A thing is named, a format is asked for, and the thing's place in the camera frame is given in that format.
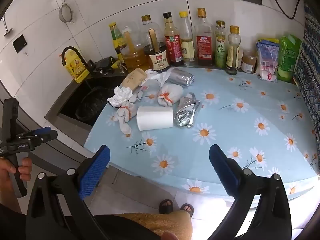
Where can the green packaged bag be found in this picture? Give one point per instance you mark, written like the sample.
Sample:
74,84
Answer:
287,57

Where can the white sock-like bag orange tie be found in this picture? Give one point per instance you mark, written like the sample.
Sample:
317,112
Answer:
124,114

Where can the metal hanging strainer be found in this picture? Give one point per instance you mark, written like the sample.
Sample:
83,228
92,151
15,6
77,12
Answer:
65,13

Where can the silver foil wrapper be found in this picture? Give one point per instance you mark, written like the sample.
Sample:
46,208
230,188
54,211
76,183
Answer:
187,111

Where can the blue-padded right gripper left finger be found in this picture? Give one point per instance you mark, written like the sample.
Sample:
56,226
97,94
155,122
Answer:
56,207

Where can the left sandalled foot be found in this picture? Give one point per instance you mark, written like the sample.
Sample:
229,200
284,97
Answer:
166,207

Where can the large cooking oil jug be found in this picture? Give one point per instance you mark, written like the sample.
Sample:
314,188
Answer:
133,53

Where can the brown paper cup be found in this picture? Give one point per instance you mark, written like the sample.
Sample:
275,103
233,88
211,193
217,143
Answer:
134,79

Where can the white vinegar bottle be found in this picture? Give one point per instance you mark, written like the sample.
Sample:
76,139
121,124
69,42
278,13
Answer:
186,40

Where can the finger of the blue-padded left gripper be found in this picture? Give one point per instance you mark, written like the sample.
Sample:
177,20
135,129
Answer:
44,130

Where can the black sponge holder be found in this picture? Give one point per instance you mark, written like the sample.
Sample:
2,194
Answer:
105,66

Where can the person's bare leg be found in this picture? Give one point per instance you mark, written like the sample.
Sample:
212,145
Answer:
177,222

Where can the dark soy sauce jug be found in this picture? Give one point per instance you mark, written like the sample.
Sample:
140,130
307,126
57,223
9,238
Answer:
154,45

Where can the red label clear bottle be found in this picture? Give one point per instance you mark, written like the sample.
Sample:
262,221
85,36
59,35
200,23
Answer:
204,39

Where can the sandalled foot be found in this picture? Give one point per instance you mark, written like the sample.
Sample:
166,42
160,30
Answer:
187,208
166,207

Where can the right sandalled foot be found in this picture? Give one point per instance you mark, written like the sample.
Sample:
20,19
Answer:
187,208

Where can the small dark oil bottle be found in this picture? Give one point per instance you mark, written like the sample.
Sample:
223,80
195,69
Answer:
234,40

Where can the yellow seasoning box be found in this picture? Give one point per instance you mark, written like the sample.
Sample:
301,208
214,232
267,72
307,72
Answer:
75,66

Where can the silver foil insulated bag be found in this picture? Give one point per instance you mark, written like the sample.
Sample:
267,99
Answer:
180,77

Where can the black curved faucet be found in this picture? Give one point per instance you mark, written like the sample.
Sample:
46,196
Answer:
88,64

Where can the white bag with orange tie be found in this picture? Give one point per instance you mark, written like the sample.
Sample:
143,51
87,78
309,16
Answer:
169,94

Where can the white tissue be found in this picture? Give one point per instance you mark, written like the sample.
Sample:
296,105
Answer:
121,95
154,75

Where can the black kitchen sink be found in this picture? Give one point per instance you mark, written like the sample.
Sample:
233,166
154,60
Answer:
80,104

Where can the black wall switch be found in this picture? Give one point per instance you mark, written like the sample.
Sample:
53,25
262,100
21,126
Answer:
19,43

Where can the red label sauce bottle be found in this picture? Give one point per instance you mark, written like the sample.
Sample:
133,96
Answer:
172,39

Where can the green label oil bottle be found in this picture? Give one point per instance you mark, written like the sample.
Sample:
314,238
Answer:
220,48

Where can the patterned blue curtain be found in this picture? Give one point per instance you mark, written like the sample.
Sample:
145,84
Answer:
307,69

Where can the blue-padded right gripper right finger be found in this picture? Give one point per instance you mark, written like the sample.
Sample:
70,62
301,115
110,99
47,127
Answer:
272,219

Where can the blue daisy tablecloth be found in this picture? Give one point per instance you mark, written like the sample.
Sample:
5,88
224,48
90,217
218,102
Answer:
264,126

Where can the small glass jar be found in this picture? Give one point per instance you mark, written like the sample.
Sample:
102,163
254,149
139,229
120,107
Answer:
249,59

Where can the yellow-green bottle at left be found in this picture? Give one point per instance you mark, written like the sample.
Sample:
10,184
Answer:
118,40

